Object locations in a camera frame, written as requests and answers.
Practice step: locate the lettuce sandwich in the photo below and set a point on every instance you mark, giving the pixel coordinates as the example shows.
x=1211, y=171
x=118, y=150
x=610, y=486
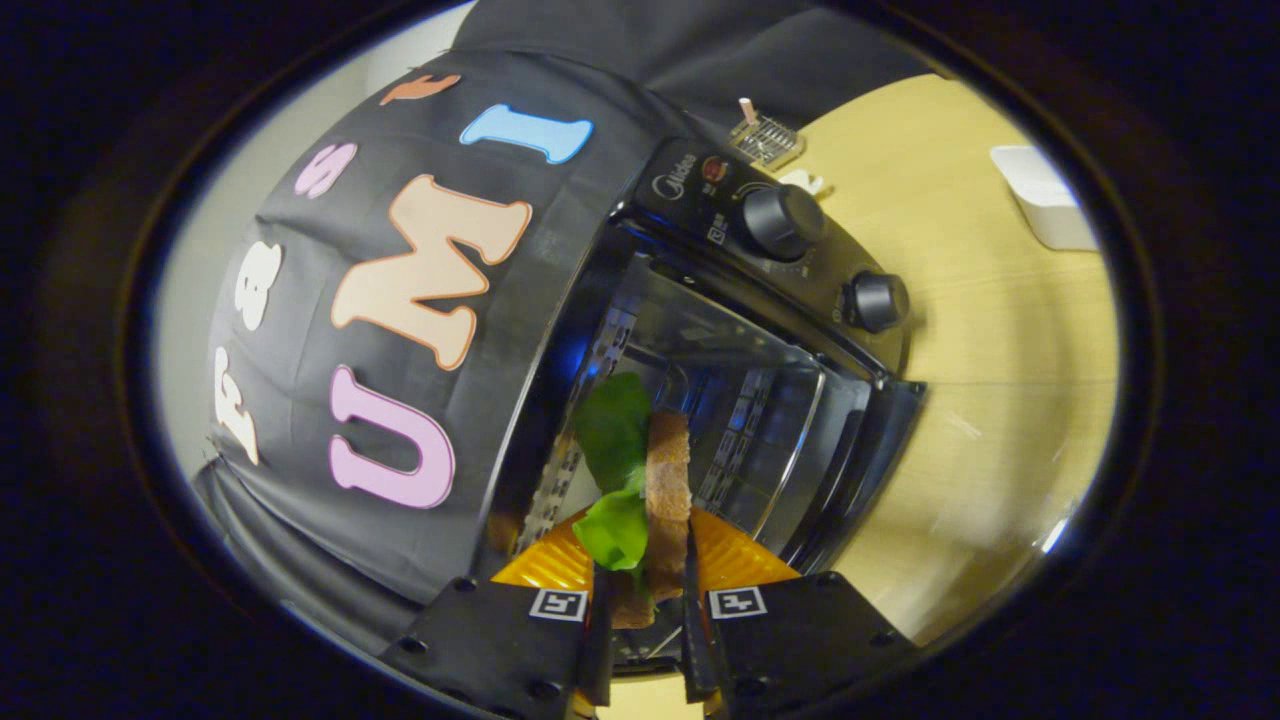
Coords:
x=667, y=480

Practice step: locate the black toaster oven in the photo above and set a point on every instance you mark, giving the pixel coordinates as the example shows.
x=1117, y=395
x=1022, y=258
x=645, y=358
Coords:
x=780, y=225

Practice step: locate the white rectangular plate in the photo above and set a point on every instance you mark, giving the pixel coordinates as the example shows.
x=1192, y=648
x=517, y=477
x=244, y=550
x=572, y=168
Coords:
x=1045, y=200

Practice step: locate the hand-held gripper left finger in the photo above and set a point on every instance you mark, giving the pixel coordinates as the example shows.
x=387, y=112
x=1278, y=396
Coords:
x=500, y=640

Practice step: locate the white divided spice dish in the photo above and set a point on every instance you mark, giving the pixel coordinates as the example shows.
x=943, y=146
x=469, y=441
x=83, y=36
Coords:
x=805, y=182

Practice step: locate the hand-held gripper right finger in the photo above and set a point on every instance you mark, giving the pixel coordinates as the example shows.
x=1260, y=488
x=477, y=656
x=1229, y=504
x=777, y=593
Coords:
x=800, y=640

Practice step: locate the clear glass holder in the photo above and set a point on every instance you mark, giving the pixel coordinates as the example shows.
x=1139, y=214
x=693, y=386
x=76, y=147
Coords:
x=768, y=140

